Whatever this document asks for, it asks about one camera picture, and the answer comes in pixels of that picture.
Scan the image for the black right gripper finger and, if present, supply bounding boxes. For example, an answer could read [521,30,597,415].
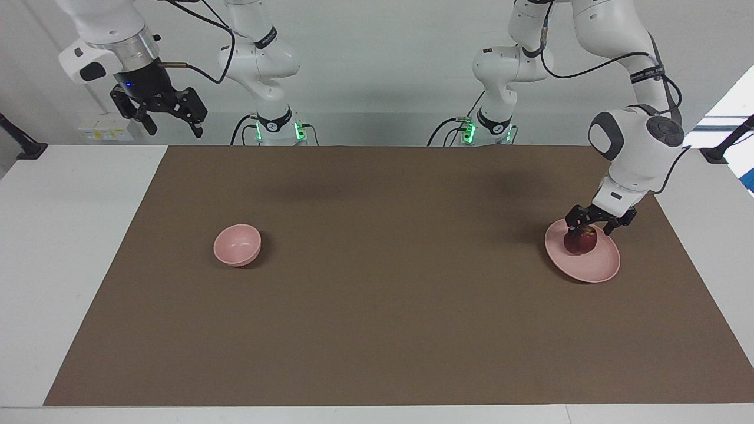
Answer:
[110,88,158,136]
[174,87,209,139]

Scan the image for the dark red apple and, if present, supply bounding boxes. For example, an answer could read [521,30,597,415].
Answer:
[564,227,598,256]

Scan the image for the pink plate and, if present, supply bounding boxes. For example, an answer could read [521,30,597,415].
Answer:
[544,218,621,284]

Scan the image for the pink bowl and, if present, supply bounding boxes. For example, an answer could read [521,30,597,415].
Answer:
[213,224,262,267]

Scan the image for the bright window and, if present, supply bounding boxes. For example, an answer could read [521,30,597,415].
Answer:
[676,65,754,149]

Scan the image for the brown table mat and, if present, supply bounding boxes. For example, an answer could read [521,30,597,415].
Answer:
[43,145,754,407]

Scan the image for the white wall socket box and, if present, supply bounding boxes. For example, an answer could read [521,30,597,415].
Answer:
[77,113,135,142]

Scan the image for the black right base cables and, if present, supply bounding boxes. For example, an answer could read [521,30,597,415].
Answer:
[230,115,320,147]

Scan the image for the black base cables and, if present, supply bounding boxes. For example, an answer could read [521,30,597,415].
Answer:
[427,91,485,147]
[230,115,320,147]

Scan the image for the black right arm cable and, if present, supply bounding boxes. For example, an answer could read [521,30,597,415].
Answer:
[154,0,237,84]

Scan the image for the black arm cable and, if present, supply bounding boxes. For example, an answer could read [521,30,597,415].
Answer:
[539,15,691,195]
[154,0,237,84]

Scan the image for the black clamp mount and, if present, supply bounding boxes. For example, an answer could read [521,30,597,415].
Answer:
[700,115,754,164]
[0,113,48,161]

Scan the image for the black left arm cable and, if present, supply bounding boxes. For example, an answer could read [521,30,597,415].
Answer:
[539,15,691,195]

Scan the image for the black left base cables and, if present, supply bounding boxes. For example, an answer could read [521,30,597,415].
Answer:
[427,91,485,147]

